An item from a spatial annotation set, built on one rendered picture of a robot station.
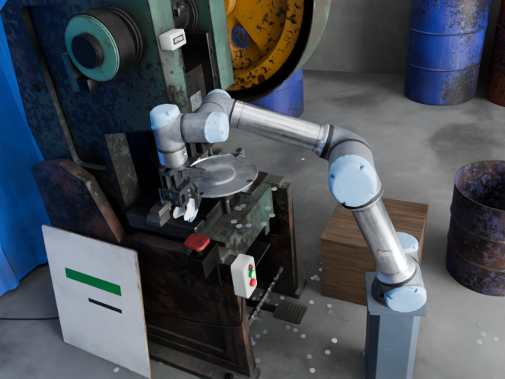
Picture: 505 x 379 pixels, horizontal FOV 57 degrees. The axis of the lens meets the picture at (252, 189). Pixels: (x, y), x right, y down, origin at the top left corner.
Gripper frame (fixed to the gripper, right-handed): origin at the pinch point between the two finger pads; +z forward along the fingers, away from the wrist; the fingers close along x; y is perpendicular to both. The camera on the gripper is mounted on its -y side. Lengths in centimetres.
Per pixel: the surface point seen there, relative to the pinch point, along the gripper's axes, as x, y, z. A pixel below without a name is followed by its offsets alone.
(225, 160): -12.8, -43.4, 6.7
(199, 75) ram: -14.4, -37.5, -29.0
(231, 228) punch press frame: -0.3, -21.2, 20.4
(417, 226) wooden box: 56, -81, 50
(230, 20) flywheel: -18, -69, -39
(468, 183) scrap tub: 72, -119, 47
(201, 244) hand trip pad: 2.7, 1.1, 8.9
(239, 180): -1.1, -32.1, 6.7
